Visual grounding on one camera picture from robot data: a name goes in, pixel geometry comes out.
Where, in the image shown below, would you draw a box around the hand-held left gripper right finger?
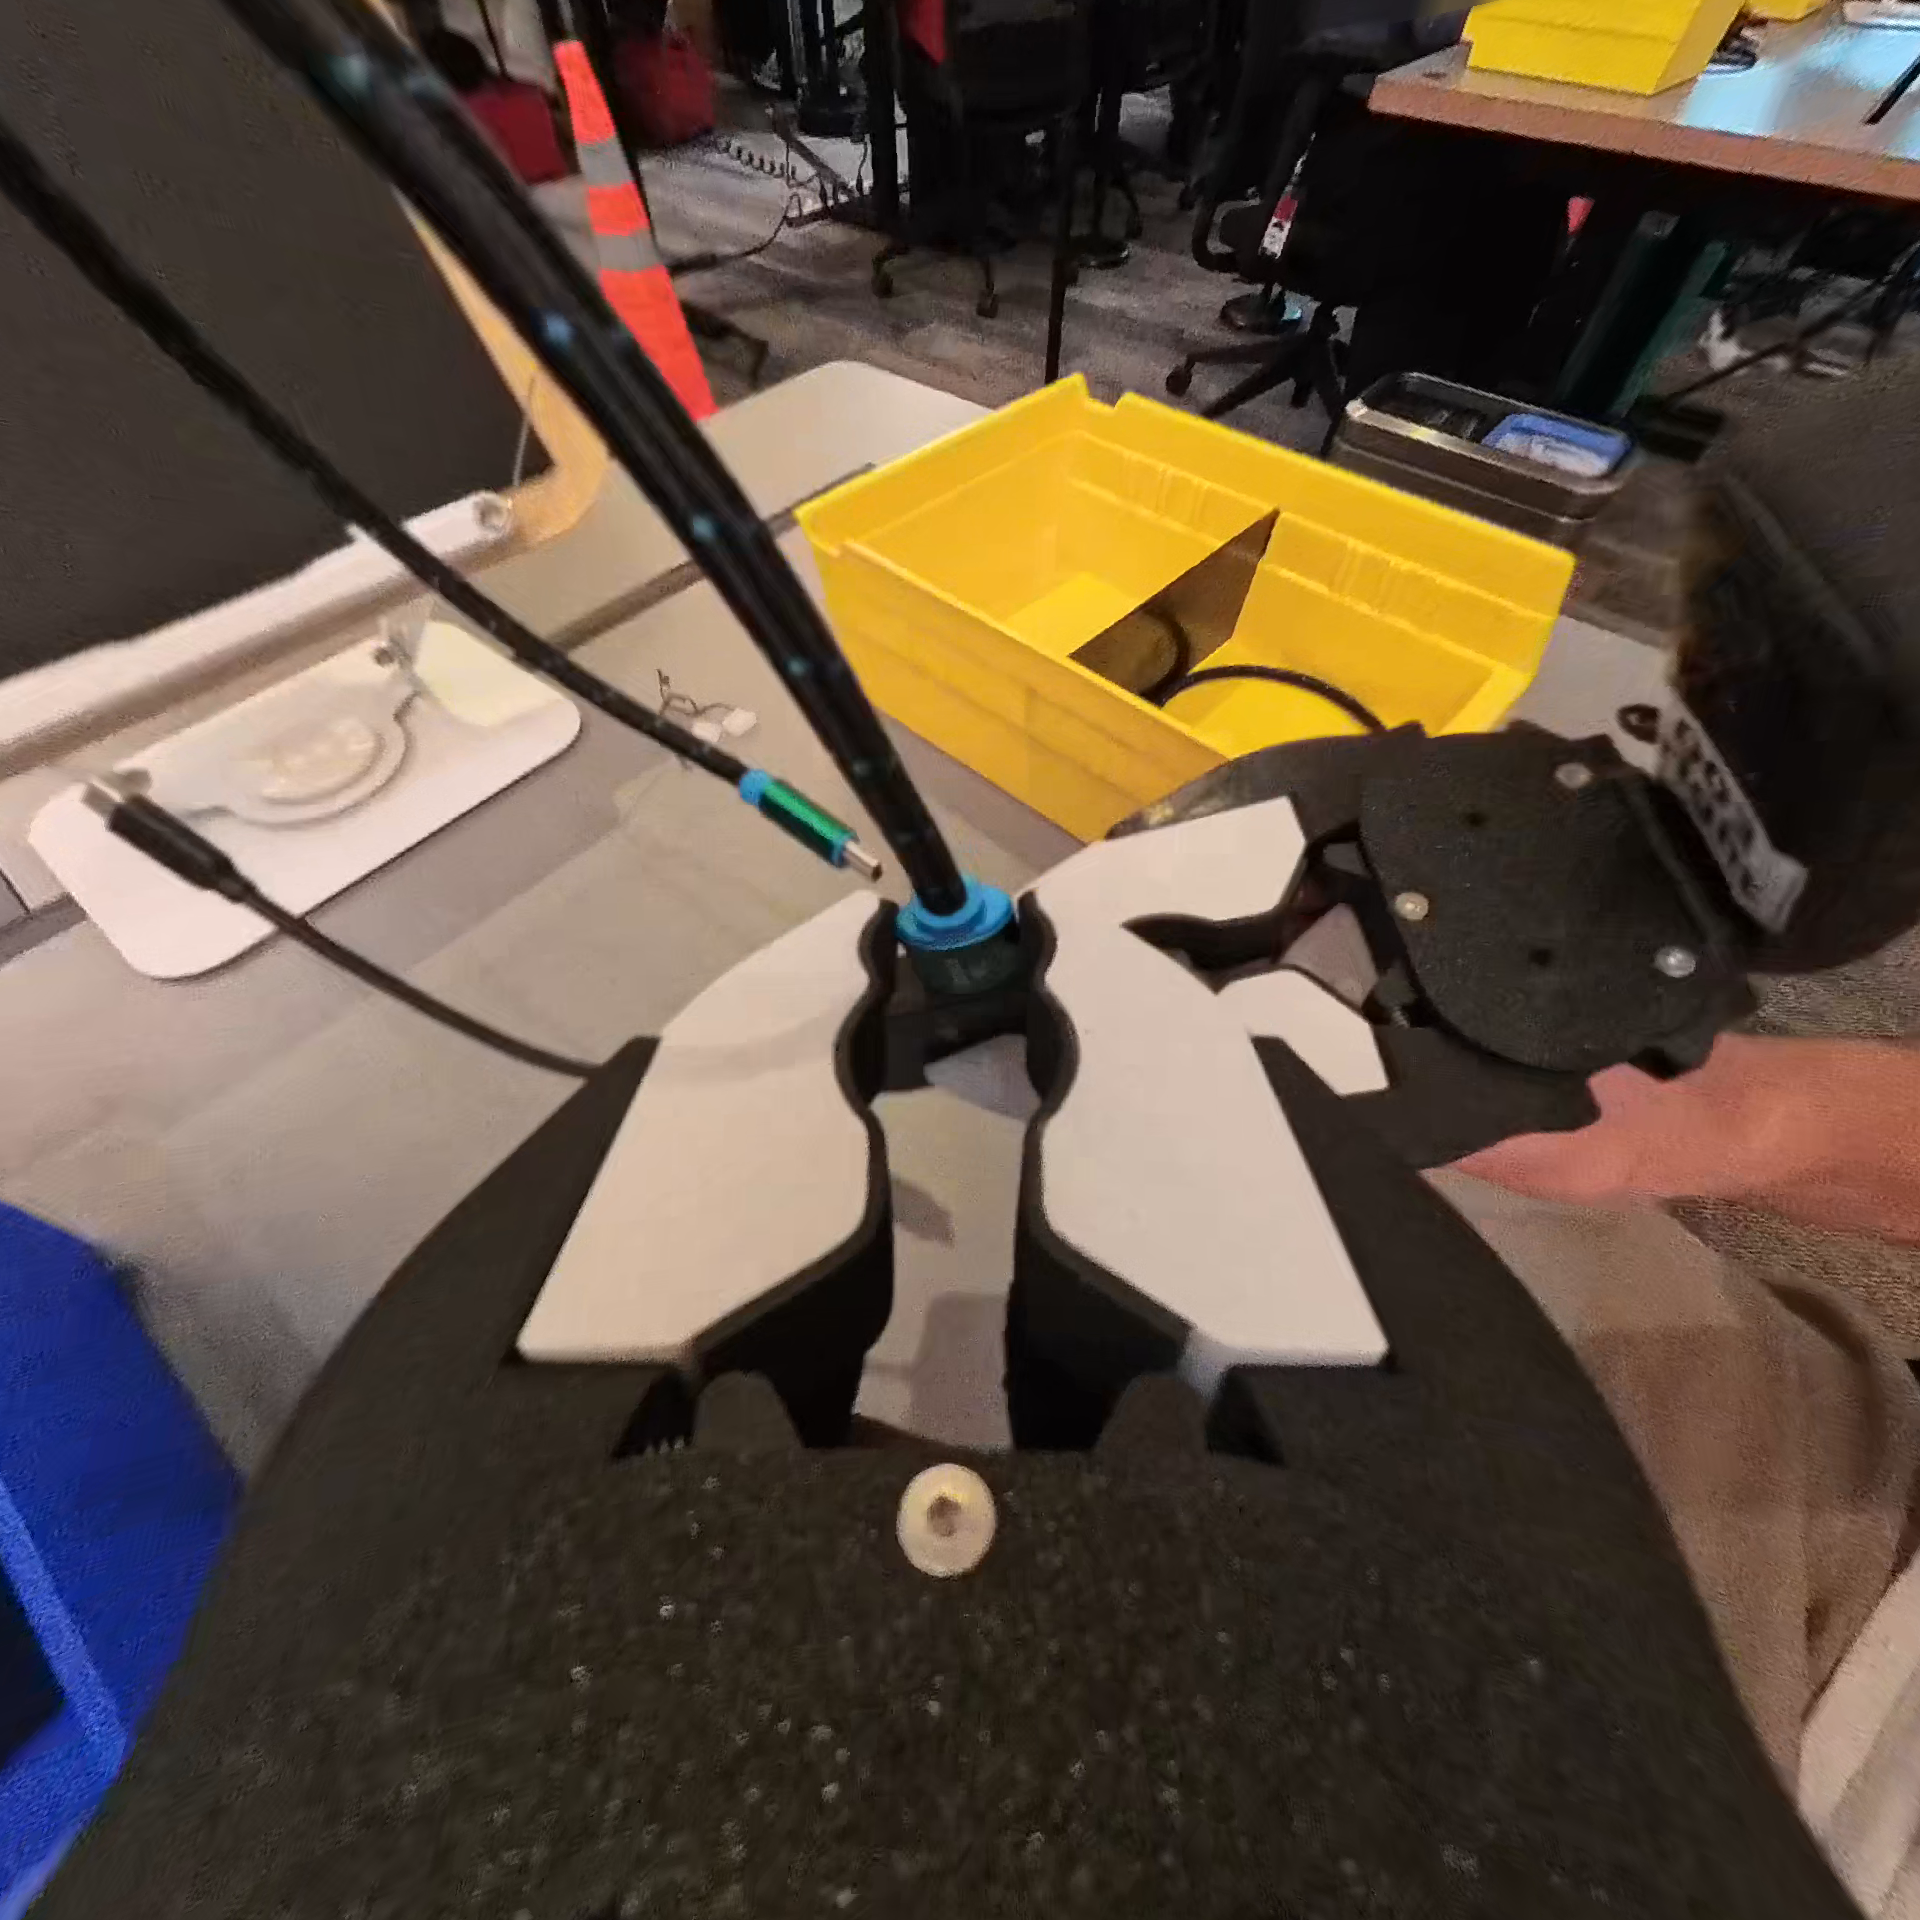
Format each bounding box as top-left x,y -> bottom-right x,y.
1013,893 -> 1391,1370

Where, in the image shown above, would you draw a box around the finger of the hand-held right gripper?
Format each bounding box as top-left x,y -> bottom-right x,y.
1033,796 -> 1314,939
1222,969 -> 1391,1102

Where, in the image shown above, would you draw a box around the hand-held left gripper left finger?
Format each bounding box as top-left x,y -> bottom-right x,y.
514,892 -> 892,1370

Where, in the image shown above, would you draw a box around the black braided cable green plugs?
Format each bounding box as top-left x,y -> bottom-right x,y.
1152,660 -> 1391,736
0,0 -> 1035,1003

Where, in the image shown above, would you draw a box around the yellow plastic bin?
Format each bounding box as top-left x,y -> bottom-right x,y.
797,371 -> 1580,844

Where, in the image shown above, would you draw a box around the thin black cable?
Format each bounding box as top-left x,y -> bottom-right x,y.
83,776 -> 604,1083

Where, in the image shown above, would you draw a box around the person's right hand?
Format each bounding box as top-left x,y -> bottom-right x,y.
1445,1032 -> 1920,1250

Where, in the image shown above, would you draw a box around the black bin divider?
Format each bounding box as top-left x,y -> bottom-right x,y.
1070,510 -> 1281,704

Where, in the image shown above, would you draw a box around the grey metal tray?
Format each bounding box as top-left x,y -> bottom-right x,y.
1327,368 -> 1638,530

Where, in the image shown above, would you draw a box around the black office chair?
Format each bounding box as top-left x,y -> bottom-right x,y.
1169,91 -> 1579,442

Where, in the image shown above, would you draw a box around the blue plastic bin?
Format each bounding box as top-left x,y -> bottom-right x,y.
0,1197 -> 242,1920

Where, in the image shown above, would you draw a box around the wooden top work table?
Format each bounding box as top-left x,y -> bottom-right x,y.
1368,12 -> 1920,437

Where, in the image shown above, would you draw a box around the orange traffic cone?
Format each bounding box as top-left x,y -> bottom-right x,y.
553,36 -> 720,425

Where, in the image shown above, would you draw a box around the row of yellow bins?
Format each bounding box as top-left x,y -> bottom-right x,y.
1459,0 -> 1742,98

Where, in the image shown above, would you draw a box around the white printed t-shirt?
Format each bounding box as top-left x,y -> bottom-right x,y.
1790,1626 -> 1920,1920

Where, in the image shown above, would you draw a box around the red bag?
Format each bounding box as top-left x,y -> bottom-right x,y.
458,76 -> 574,183
612,27 -> 717,146

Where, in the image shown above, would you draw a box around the small white clips with wires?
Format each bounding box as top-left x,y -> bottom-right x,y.
657,671 -> 763,748

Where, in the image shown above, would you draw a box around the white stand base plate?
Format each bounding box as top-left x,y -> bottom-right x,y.
26,617 -> 581,981

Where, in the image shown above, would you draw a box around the black board wooden frame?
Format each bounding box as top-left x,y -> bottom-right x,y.
0,0 -> 608,685

